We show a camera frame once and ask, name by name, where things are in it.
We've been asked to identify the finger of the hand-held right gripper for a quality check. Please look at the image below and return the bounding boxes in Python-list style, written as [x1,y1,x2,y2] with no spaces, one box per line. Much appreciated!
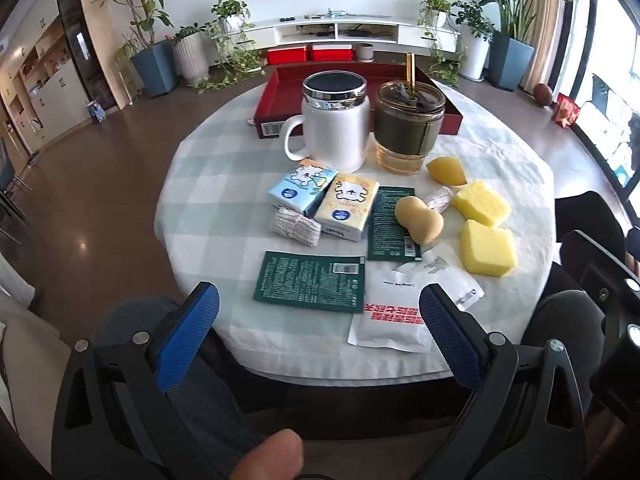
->
[560,230,640,295]

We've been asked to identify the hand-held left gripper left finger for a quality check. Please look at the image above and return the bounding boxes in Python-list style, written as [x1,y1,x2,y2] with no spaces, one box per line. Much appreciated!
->
[52,281,221,480]

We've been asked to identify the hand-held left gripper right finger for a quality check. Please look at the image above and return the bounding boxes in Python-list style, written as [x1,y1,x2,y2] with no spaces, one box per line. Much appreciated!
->
[419,282,588,480]

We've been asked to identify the yellow square sponge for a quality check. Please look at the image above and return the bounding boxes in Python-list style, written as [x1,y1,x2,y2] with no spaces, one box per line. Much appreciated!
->
[460,220,518,278]
[451,179,512,228]

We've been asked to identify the beige gourd-shaped makeup sponge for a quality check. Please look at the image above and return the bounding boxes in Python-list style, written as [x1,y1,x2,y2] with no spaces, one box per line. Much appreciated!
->
[395,196,445,246]

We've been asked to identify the green sachet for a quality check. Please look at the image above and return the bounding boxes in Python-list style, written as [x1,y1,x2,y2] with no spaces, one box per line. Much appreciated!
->
[367,186,422,262]
[253,250,367,315]

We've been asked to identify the blue tissue pack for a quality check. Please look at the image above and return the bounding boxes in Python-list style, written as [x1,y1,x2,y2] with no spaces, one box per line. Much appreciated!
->
[267,157,337,217]

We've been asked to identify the red tray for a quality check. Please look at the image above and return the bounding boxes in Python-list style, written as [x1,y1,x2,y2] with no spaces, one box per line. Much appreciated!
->
[254,62,463,138]

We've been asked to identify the person's left hand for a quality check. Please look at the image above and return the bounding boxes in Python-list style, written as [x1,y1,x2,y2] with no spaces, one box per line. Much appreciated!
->
[229,428,305,480]

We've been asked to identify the black chair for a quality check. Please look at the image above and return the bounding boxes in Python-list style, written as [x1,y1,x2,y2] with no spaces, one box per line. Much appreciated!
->
[554,191,628,266]

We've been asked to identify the plain white sachet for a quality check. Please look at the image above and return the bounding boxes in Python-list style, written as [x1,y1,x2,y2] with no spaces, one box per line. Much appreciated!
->
[400,242,486,311]

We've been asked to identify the white sachet with red print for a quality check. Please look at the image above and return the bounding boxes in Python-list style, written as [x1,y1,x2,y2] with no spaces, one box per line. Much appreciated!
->
[347,265,451,353]

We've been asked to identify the person's right leg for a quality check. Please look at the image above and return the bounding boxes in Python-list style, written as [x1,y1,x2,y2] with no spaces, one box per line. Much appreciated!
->
[520,287,608,411]

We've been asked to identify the red bag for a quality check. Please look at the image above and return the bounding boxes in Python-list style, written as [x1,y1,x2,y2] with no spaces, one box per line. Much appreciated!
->
[554,92,582,128]

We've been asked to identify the yellow teardrop makeup sponge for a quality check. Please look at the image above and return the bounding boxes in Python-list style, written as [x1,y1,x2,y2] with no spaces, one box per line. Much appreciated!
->
[426,156,468,187]

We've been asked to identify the yellow tissue pack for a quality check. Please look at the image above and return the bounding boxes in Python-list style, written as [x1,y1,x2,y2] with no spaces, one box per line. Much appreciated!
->
[314,172,381,242]

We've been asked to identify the beige cushion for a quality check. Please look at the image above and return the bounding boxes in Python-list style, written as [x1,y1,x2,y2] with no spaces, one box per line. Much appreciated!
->
[0,250,68,416]

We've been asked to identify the glass cup with green sleeve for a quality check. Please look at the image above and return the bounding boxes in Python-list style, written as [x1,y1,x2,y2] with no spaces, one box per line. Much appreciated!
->
[372,52,447,176]

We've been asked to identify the broad-leaf plant in blue pot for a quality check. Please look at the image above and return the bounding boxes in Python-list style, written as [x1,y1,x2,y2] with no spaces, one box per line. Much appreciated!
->
[472,0,573,92]

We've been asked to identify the dark chair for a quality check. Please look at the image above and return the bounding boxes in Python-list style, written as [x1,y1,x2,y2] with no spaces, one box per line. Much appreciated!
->
[0,137,32,246]

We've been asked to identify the white mug with lid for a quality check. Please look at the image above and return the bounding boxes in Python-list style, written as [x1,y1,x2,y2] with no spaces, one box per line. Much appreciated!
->
[279,71,372,173]

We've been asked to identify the bushy plant in white pot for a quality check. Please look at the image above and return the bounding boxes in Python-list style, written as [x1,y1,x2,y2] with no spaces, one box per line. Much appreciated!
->
[450,0,493,82]

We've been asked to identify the beige curtain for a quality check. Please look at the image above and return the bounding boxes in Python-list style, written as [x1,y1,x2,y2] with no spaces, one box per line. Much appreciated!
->
[520,0,568,88]

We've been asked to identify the leafy tree in blue pot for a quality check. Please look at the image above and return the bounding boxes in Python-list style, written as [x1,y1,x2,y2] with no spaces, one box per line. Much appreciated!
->
[95,0,180,98]

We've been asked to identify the plant in ribbed white pot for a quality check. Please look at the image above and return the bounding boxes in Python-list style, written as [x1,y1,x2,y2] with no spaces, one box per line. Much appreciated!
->
[171,24,210,86]

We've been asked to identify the trailing vine plant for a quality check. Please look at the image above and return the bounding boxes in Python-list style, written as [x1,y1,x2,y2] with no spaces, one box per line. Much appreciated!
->
[195,0,268,95]

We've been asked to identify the red storage box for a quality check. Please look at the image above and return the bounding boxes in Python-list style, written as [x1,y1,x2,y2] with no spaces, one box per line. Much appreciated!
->
[266,46,307,66]
[311,44,354,62]

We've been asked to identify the small potted plant on cabinet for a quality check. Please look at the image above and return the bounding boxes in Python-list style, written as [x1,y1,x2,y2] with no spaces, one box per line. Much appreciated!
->
[419,0,453,41]

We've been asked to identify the white television cabinet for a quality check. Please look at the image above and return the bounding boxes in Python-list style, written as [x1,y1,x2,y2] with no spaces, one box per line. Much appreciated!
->
[212,12,461,56]

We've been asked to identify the black tall cabinet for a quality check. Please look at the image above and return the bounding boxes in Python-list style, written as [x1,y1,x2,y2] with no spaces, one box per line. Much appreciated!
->
[54,0,122,111]

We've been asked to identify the wooden wall cabinets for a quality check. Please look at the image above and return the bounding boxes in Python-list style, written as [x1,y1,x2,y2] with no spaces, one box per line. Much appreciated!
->
[0,0,101,156]

